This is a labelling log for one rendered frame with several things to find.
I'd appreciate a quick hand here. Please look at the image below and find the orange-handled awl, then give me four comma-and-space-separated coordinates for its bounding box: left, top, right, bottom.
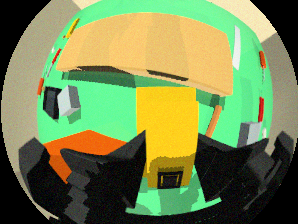
37, 65, 48, 96
258, 51, 266, 71

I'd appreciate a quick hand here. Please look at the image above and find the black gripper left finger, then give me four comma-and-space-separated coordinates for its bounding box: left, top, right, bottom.
60, 128, 146, 209

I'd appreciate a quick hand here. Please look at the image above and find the white flat strip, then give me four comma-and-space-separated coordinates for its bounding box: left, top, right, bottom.
231, 24, 241, 71

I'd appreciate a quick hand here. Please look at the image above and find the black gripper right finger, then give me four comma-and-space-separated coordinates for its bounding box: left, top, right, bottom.
194, 133, 269, 202

